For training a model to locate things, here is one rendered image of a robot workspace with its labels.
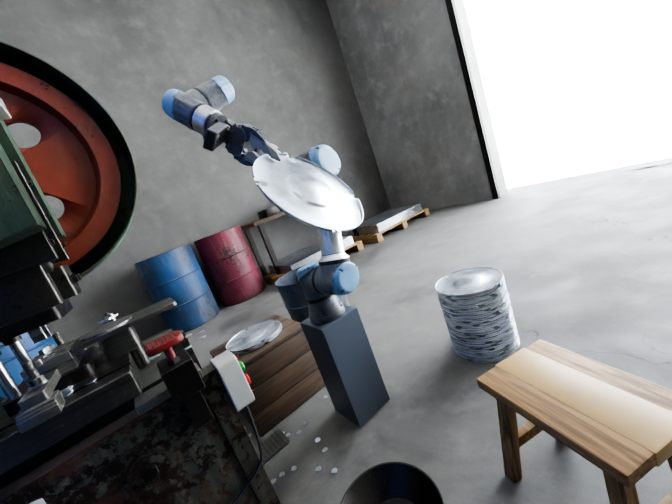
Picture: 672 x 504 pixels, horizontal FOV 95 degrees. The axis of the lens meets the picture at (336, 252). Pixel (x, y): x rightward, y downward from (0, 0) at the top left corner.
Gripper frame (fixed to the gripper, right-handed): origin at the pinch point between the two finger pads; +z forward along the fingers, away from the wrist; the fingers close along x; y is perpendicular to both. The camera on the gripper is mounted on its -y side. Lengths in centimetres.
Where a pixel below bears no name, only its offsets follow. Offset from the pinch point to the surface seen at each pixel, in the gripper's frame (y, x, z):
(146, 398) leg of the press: -34, 50, 6
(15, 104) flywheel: -1, 25, -93
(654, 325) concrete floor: 73, 8, 139
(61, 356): -35, 56, -18
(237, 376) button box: -20, 46, 19
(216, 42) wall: 340, -3, -315
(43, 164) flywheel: -2, 39, -80
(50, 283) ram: -31, 42, -29
